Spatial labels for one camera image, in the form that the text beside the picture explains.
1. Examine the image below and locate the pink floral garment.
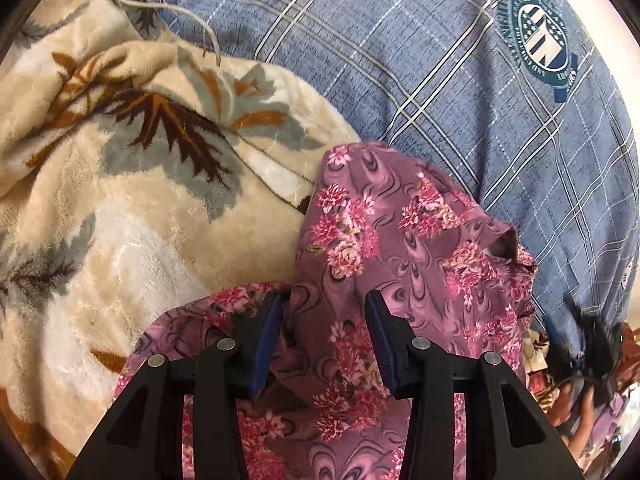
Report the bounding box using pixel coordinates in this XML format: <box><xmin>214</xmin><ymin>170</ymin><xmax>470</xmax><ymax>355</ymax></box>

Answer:
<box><xmin>118</xmin><ymin>143</ymin><xmax>536</xmax><ymax>479</ymax></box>

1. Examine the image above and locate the cream leaf pattern blanket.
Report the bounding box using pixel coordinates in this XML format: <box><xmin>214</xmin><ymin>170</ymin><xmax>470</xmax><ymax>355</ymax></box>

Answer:
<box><xmin>1</xmin><ymin>0</ymin><xmax>356</xmax><ymax>479</ymax></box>

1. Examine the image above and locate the blue plaid pillow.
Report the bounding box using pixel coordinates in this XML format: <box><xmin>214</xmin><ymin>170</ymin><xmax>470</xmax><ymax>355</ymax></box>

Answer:
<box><xmin>98</xmin><ymin>0</ymin><xmax>640</xmax><ymax>361</ymax></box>

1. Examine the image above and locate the white charging cable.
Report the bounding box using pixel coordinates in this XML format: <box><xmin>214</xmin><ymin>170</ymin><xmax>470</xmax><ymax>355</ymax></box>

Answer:
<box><xmin>94</xmin><ymin>0</ymin><xmax>222</xmax><ymax>68</ymax></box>

